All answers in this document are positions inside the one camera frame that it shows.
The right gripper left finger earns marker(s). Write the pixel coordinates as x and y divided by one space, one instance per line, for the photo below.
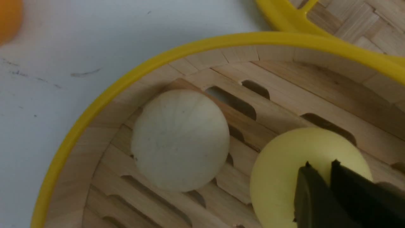
315 204

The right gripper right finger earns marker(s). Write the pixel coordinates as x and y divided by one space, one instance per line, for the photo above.
367 203

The yellow bun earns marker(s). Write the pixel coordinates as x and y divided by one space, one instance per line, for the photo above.
274 174

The white bun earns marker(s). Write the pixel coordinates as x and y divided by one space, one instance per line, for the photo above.
180 140

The bamboo steamer tray yellow rim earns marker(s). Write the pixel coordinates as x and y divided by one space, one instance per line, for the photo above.
277 81

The woven bamboo steamer lid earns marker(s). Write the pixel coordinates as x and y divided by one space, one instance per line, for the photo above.
377 25

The orange round object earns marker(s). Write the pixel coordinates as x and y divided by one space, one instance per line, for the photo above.
11 17

